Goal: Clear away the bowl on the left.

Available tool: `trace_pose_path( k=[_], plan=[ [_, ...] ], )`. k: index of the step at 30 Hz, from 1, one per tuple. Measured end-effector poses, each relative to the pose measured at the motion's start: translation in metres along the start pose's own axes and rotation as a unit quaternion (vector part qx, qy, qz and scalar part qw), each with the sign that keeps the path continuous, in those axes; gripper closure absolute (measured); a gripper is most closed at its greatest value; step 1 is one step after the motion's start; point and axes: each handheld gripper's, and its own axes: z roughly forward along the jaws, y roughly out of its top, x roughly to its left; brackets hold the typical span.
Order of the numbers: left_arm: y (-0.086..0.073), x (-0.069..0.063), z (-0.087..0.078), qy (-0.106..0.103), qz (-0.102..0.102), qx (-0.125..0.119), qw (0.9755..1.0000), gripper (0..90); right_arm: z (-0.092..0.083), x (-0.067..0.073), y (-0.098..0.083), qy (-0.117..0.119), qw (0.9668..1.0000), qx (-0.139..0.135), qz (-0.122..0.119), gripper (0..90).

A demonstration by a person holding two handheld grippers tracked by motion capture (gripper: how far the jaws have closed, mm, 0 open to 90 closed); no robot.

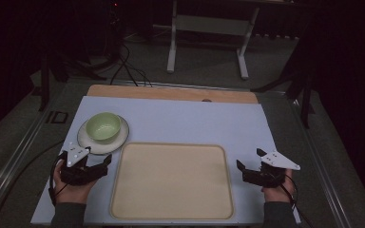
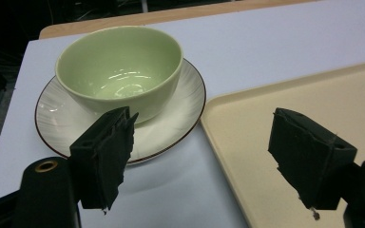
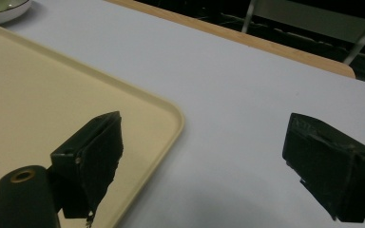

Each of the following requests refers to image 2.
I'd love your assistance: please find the white plate with brown rim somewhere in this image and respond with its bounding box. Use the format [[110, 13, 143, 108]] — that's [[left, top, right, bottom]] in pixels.
[[34, 57, 207, 166]]

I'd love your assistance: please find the light green ceramic bowl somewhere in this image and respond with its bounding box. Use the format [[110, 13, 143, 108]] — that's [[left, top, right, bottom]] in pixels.
[[54, 25, 184, 124]]

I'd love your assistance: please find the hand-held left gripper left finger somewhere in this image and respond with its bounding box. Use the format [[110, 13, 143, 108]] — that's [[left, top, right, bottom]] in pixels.
[[68, 105, 140, 216]]

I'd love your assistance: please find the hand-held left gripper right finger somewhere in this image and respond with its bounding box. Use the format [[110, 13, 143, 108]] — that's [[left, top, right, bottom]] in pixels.
[[267, 107, 358, 221]]

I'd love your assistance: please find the beige plastic tray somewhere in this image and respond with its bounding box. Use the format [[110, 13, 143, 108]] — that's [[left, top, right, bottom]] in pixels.
[[200, 58, 365, 228]]

